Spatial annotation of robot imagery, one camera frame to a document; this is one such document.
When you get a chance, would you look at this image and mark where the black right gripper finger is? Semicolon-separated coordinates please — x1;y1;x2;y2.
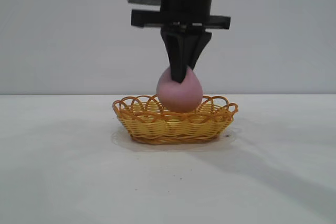
160;31;190;83
187;31;213;70

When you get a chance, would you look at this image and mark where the pink peach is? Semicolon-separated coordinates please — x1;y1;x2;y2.
156;65;204;114

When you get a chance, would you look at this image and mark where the yellow woven wicker basket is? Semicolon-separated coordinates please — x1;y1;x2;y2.
112;94;239;146

